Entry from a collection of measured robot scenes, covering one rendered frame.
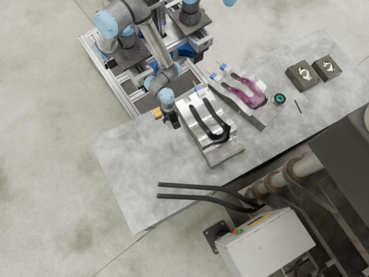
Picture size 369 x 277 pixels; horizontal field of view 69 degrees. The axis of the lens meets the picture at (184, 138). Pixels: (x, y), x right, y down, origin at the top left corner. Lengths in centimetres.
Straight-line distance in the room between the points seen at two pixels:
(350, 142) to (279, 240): 54
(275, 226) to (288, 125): 103
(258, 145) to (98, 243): 163
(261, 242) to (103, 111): 220
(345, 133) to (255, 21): 294
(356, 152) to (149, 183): 131
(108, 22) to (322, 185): 107
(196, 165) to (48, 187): 157
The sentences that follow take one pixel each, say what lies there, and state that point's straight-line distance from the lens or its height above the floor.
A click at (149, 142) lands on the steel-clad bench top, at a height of 80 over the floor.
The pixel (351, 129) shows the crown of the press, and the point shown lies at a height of 199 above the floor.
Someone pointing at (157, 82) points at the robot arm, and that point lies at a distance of 146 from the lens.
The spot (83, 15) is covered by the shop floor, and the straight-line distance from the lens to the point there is 369.
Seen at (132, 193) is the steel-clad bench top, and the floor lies 80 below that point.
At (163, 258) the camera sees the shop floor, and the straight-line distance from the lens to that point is 254.
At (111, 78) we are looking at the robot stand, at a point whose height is 23.
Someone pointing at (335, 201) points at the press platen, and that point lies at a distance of 114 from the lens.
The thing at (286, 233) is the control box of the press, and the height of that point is 147.
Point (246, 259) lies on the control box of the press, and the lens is 109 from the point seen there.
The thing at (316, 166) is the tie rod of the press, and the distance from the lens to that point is 95.
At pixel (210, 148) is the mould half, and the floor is 86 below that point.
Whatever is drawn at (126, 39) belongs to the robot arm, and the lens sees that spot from 172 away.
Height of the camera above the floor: 253
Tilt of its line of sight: 71 degrees down
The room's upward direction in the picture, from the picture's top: 1 degrees clockwise
